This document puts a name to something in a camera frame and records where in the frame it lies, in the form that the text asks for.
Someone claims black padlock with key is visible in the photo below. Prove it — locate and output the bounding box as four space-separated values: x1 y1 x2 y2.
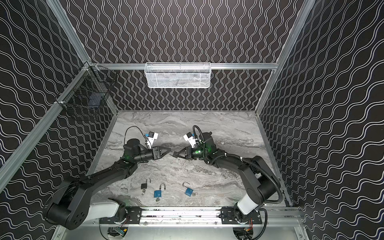
141 178 152 195

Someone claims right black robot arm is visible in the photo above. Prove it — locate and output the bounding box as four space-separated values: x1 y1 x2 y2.
172 125 284 216

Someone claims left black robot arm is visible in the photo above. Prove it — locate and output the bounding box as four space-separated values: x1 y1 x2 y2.
43 139 171 230

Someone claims blue padlock right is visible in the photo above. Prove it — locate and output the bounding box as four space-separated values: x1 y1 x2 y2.
182 182 197 197

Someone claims blue padlock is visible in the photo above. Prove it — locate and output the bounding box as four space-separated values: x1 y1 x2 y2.
182 182 197 197
154 184 166 204

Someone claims blue padlock middle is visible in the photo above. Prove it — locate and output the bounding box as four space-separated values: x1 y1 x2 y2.
154 184 166 204

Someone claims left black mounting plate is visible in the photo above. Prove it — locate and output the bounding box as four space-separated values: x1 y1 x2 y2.
100 207 143 225

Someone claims black mounting plate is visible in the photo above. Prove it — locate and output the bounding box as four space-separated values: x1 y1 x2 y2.
218 207 262 225
100 207 143 225

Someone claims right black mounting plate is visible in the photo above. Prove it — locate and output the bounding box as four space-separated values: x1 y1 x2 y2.
218 207 262 225

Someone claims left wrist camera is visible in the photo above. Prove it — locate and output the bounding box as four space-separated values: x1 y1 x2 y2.
145 132 159 149

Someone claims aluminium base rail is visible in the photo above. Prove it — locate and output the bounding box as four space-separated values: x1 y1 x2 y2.
81 207 303 228

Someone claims white wire mesh basket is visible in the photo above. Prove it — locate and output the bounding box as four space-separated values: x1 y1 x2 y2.
144 62 212 89

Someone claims black wire mesh basket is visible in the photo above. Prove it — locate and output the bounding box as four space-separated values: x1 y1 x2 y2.
58 66 118 122

